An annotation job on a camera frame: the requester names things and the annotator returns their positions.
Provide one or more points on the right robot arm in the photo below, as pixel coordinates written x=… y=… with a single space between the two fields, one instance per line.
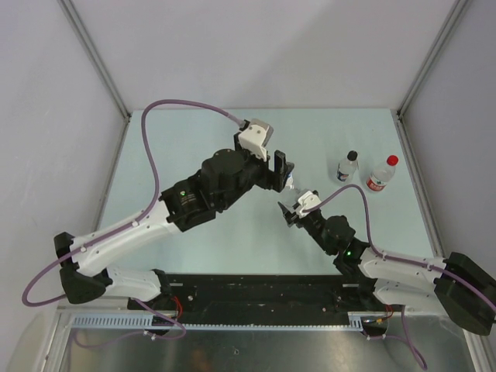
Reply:
x=454 y=286

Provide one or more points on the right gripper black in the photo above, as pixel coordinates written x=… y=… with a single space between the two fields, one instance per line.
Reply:
x=292 y=218

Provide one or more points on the tall clear bottle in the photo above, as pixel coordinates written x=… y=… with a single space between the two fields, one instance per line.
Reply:
x=290 y=195

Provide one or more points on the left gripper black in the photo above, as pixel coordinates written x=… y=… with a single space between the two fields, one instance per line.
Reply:
x=270 y=180

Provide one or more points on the right aluminium corner post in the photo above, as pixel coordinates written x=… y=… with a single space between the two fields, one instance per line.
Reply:
x=439 y=44

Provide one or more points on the red bottle cap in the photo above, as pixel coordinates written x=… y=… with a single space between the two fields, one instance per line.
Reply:
x=392 y=160

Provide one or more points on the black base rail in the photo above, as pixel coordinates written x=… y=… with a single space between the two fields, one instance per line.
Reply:
x=250 y=297

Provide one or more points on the clear bottle red label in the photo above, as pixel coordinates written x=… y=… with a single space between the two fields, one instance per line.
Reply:
x=380 y=176

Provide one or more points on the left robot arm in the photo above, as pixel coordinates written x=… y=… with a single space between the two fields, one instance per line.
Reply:
x=88 y=269

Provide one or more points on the black bottle cap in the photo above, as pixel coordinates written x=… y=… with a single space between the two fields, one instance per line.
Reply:
x=352 y=155

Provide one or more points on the aluminium corner post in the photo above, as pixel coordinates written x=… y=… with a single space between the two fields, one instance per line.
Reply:
x=439 y=44
x=88 y=45

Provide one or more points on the slotted cable duct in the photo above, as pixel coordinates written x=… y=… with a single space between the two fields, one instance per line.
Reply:
x=331 y=322

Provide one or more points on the left aluminium corner post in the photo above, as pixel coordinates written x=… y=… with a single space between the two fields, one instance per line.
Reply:
x=88 y=45

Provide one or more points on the short clear bottle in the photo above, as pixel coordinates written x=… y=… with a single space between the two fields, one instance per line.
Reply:
x=346 y=169

